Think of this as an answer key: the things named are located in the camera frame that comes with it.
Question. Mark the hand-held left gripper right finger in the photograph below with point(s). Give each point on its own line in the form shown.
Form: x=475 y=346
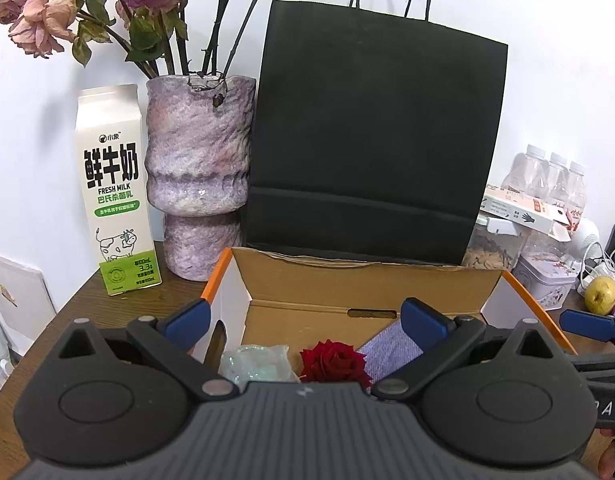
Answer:
x=421 y=322

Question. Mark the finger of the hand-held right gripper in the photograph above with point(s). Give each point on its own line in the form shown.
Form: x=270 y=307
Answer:
x=592 y=325
x=600 y=367

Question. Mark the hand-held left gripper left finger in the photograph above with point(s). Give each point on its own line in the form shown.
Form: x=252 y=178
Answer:
x=190 y=321

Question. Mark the iridescent plastic bag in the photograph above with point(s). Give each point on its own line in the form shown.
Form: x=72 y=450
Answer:
x=252 y=365

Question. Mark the red rose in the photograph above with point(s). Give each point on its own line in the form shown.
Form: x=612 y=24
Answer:
x=335 y=362

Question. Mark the red cardboard box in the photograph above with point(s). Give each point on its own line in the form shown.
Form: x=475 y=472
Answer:
x=307 y=290

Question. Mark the green apple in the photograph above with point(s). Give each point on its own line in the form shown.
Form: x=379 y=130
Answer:
x=601 y=296

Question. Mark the white tin box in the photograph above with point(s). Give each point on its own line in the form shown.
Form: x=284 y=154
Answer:
x=545 y=280

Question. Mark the round white gadget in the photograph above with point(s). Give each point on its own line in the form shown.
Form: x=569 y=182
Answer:
x=586 y=240

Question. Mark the clear plastic container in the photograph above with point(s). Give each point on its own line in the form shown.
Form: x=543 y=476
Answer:
x=492 y=250

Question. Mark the flat white carton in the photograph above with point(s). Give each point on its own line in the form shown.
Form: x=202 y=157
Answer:
x=522 y=210

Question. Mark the white green milk carton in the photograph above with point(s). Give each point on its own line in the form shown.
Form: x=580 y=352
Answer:
x=115 y=185

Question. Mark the purple stone vase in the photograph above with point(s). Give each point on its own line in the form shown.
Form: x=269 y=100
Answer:
x=200 y=160

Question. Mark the black paper bag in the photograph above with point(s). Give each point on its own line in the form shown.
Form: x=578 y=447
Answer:
x=377 y=135

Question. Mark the white wall panel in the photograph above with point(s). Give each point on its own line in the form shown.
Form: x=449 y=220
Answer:
x=17 y=285

